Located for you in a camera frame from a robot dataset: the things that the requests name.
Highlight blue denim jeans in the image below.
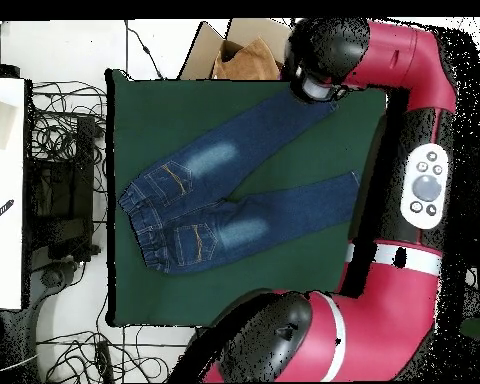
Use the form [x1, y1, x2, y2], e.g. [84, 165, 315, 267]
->
[117, 87, 362, 276]

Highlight brown cardboard box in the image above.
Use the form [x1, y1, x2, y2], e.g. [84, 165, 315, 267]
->
[177, 17, 295, 81]

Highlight dark green table cloth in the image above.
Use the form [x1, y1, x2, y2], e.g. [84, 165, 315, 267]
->
[104, 67, 388, 328]

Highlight black power strip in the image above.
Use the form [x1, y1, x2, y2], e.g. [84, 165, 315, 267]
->
[96, 339, 115, 383]

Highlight black threaded rod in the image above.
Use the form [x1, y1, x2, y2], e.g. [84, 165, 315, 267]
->
[0, 198, 16, 231]

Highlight white table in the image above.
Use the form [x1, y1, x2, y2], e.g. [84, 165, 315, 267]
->
[0, 76, 26, 311]

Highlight thin black cable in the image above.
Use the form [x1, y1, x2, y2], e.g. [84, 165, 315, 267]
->
[124, 19, 165, 80]

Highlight tangled black cables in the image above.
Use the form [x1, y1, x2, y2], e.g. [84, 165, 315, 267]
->
[30, 79, 109, 193]
[35, 325, 193, 383]

